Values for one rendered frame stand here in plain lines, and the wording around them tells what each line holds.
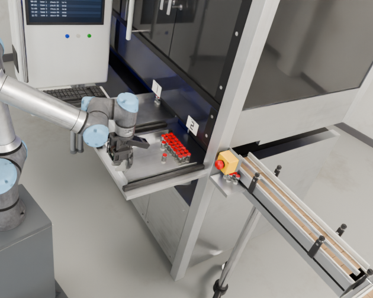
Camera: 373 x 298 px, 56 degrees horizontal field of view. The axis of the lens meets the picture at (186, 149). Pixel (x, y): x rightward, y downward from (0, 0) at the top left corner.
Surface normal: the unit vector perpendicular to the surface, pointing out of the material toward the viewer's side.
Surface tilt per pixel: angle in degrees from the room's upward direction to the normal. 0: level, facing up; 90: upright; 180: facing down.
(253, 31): 90
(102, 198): 0
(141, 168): 0
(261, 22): 90
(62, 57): 90
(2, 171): 7
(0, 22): 90
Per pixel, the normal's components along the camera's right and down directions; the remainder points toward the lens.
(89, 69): 0.50, 0.61
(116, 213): 0.20, -0.77
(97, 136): 0.14, 0.63
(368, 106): -0.70, 0.32
